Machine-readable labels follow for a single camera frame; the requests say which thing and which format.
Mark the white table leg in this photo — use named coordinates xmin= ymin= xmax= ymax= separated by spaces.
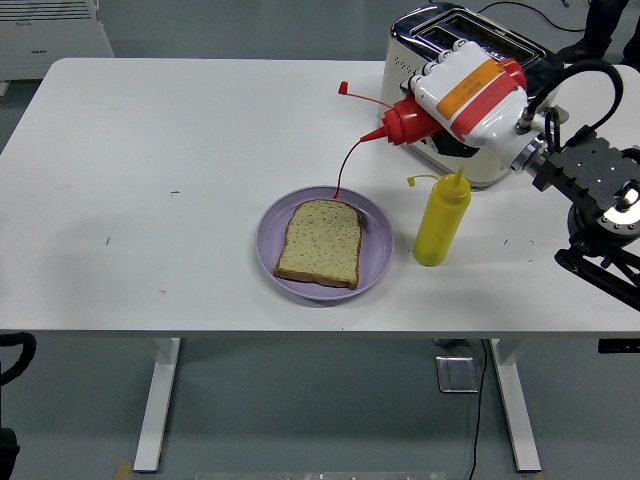
xmin=489 ymin=338 xmax=542 ymax=474
xmin=133 ymin=337 xmax=182 ymax=474

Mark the bread slice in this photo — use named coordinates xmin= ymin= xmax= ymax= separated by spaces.
xmin=273 ymin=198 xmax=363 ymax=291

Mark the person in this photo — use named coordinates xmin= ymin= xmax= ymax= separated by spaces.
xmin=557 ymin=0 xmax=640 ymax=65

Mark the purple plate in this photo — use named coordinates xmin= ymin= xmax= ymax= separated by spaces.
xmin=256 ymin=185 xmax=395 ymax=302

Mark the thin black floor cable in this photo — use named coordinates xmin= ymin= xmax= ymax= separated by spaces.
xmin=467 ymin=338 xmax=489 ymax=480

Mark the cream and chrome toaster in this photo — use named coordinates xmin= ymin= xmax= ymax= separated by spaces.
xmin=379 ymin=2 xmax=571 ymax=191

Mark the white floor appliance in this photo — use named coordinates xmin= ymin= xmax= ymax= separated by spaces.
xmin=0 ymin=0 xmax=116 ymax=96

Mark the black toaster power cord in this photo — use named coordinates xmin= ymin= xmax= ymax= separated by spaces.
xmin=477 ymin=0 xmax=587 ymax=32

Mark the metal floor socket plate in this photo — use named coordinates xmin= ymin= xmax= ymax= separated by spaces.
xmin=435 ymin=355 xmax=480 ymax=395

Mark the yellow squeeze bottle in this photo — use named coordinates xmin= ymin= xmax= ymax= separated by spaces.
xmin=407 ymin=165 xmax=473 ymax=267

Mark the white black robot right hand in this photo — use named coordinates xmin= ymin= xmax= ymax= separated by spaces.
xmin=399 ymin=40 xmax=534 ymax=171

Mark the red squeeze bottle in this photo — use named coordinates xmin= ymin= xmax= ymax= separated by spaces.
xmin=331 ymin=58 xmax=527 ymax=200

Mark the black table control box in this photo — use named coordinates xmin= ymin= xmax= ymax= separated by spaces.
xmin=598 ymin=338 xmax=640 ymax=354

